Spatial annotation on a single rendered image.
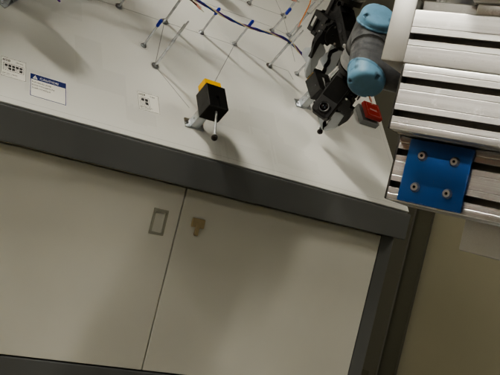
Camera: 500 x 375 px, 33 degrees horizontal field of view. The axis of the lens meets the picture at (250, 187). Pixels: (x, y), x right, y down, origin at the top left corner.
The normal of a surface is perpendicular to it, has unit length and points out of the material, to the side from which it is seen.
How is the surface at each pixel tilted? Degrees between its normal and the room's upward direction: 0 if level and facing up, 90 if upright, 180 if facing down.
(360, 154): 50
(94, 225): 90
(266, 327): 90
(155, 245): 90
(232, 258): 90
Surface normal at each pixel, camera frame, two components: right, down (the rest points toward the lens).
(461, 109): -0.51, -0.14
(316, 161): 0.54, -0.55
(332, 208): 0.50, 0.11
